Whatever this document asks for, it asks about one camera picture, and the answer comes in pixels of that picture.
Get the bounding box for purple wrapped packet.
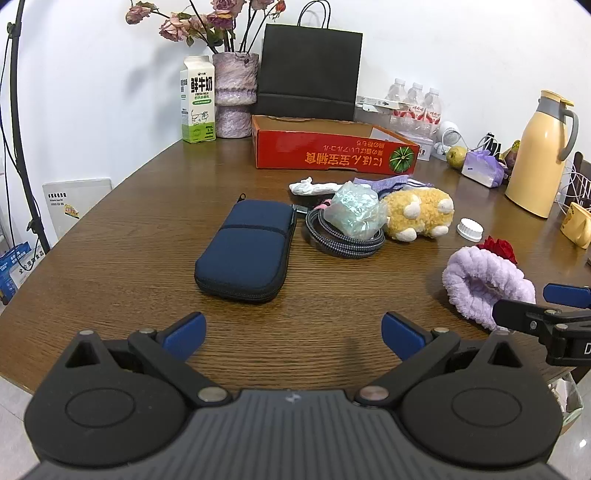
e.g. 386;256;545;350
462;150;505;189

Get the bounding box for grey braided cable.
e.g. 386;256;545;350
293;203;386;257

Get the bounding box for purple ceramic vase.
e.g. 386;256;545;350
212;52;260;138

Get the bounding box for white mini fan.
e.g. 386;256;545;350
434;121;464;155

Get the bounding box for purple fabric drawstring pouch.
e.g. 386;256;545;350
353;174;435;200

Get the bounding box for dried pink roses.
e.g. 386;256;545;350
126;0;289;55

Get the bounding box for yellow thermos jug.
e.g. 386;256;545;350
505;90;580;219

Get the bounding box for red fabric flower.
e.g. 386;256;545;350
475;236;519;265

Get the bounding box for white flat box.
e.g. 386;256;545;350
355;95;398;114

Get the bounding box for navy zip pouch case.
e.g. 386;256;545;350
194;194;296;304

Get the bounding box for dark snack packet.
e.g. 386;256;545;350
504;140;522;182

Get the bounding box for printed metal tin box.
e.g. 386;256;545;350
406;135;435;162

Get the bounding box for white carton box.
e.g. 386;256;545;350
42;178;113;245

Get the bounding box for yellow plush toy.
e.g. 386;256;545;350
379;187;455;242

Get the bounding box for white green milk carton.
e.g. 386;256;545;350
179;55;217;143

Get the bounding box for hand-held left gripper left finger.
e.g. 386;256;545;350
65;312;232;408

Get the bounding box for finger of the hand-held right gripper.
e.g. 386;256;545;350
543;283;591;306
492;299;561;334

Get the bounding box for blue printed boxes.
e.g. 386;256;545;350
0;240;33;305

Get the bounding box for translucent green plastic bag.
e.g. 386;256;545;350
323;181;387;240

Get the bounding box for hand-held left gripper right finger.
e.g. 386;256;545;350
355;312;525;408

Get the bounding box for purple fluffy headband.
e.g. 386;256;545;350
442;246;536;332

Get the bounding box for yellow mug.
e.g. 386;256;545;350
560;202;591;250

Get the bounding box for charger with white cable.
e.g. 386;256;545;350
471;131;505;155

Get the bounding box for black paper bag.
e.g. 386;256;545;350
257;0;363;121

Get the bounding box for red cardboard box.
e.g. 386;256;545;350
252;114;421;175

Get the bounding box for white packet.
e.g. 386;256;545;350
289;176;343;197

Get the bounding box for white bottle cap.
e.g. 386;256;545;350
456;219;484;241

